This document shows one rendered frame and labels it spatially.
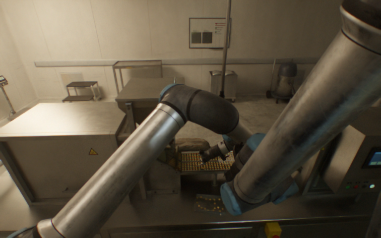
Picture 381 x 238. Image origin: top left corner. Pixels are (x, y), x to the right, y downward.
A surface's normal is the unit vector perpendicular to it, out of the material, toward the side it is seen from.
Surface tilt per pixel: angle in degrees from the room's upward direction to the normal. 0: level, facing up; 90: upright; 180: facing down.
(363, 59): 97
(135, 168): 70
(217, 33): 90
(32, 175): 90
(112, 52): 90
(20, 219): 0
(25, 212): 0
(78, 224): 52
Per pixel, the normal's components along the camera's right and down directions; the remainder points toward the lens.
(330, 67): -0.96, 0.10
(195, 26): 0.04, 0.48
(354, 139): -1.00, 0.02
